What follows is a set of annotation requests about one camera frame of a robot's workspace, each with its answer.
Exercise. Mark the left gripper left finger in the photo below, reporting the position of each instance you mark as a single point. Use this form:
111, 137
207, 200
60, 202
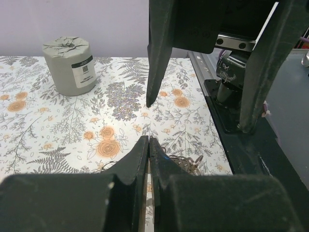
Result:
111, 201

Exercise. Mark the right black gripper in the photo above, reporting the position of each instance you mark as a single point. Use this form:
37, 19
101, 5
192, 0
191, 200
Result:
195, 25

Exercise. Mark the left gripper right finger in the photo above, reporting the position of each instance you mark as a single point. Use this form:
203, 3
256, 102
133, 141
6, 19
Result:
217, 203

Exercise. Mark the metal disc keyring holder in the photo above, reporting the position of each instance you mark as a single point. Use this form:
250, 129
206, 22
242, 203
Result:
178, 164

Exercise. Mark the floral table mat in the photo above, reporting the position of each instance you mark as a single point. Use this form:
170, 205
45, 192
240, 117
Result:
45, 132

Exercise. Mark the grey paper wrapped roll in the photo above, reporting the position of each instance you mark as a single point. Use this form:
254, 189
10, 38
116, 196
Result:
71, 65

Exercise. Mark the aluminium frame rail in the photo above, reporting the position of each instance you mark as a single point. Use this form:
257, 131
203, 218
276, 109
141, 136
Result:
204, 64

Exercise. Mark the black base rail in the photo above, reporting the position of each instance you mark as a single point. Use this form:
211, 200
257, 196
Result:
248, 153

